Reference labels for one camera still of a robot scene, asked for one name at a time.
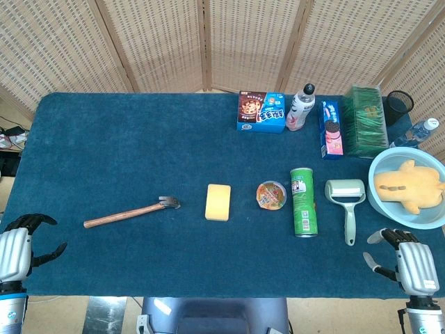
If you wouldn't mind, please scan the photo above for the yellow plush toy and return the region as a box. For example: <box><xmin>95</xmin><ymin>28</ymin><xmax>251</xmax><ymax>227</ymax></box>
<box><xmin>373</xmin><ymin>159</ymin><xmax>445</xmax><ymax>215</ymax></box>

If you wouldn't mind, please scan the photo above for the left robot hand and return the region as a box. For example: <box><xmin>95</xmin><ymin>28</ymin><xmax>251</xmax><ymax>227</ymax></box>
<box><xmin>0</xmin><ymin>213</ymin><xmax>68</xmax><ymax>284</ymax></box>

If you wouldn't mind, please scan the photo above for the light blue basin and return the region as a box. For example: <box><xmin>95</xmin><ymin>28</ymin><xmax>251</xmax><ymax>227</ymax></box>
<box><xmin>367</xmin><ymin>147</ymin><xmax>445</xmax><ymax>230</ymax></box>

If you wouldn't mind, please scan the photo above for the clear water bottle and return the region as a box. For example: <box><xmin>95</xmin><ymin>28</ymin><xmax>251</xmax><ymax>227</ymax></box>
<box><xmin>389</xmin><ymin>118</ymin><xmax>442</xmax><ymax>150</ymax></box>

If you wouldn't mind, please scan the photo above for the green tissue box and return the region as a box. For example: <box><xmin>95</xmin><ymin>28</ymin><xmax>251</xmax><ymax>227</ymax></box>
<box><xmin>342</xmin><ymin>85</ymin><xmax>389</xmax><ymax>159</ymax></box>

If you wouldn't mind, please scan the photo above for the cables and power strip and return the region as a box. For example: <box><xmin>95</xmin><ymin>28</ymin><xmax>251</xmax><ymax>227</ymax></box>
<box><xmin>0</xmin><ymin>125</ymin><xmax>29</xmax><ymax>150</ymax></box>

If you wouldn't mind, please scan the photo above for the woven folding screen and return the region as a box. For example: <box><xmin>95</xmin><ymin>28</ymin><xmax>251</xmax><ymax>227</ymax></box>
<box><xmin>0</xmin><ymin>0</ymin><xmax>445</xmax><ymax>161</ymax></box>

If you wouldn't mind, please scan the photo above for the black mesh pen holder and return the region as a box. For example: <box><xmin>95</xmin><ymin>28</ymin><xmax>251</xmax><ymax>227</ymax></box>
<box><xmin>385</xmin><ymin>90</ymin><xmax>415</xmax><ymax>127</ymax></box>

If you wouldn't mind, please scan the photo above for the green chips can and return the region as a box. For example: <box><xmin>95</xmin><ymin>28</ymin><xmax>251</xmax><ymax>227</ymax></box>
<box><xmin>289</xmin><ymin>167</ymin><xmax>319</xmax><ymax>238</ymax></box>

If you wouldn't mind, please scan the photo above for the blue pink oreo box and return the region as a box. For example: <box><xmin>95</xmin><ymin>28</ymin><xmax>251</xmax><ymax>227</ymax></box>
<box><xmin>319</xmin><ymin>100</ymin><xmax>345</xmax><ymax>160</ymax></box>

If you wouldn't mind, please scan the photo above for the green lint roller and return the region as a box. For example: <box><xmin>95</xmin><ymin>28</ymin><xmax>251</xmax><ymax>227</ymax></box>
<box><xmin>325</xmin><ymin>179</ymin><xmax>366</xmax><ymax>246</ymax></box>

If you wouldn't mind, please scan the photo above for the robot base torso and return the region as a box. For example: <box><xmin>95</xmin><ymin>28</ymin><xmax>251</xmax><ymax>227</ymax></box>
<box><xmin>135</xmin><ymin>296</ymin><xmax>291</xmax><ymax>334</ymax></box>

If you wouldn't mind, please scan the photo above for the white pink drink bottle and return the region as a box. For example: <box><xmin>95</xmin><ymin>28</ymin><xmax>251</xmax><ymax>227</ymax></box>
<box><xmin>285</xmin><ymin>83</ymin><xmax>317</xmax><ymax>132</ymax></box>

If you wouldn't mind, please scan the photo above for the blue table cloth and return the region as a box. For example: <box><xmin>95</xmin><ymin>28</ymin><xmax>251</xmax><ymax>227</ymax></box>
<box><xmin>0</xmin><ymin>92</ymin><xmax>445</xmax><ymax>299</ymax></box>

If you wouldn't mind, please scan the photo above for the blue cookie box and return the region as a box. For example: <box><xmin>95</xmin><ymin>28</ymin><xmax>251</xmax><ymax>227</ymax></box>
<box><xmin>236</xmin><ymin>90</ymin><xmax>286</xmax><ymax>134</ymax></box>

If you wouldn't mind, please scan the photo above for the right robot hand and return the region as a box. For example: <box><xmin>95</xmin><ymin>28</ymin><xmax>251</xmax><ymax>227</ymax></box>
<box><xmin>362</xmin><ymin>228</ymin><xmax>440</xmax><ymax>297</ymax></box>

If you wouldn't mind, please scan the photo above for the wooden handled hammer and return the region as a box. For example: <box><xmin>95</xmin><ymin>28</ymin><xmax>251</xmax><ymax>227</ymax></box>
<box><xmin>83</xmin><ymin>196</ymin><xmax>181</xmax><ymax>230</ymax></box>

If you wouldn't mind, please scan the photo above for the instant noodle cup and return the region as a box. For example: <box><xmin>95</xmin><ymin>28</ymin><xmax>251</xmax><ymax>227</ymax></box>
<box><xmin>256</xmin><ymin>180</ymin><xmax>288</xmax><ymax>211</ymax></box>

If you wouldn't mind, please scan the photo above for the yellow sponge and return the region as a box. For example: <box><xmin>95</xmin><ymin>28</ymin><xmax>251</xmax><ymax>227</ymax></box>
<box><xmin>204</xmin><ymin>184</ymin><xmax>232</xmax><ymax>221</ymax></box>

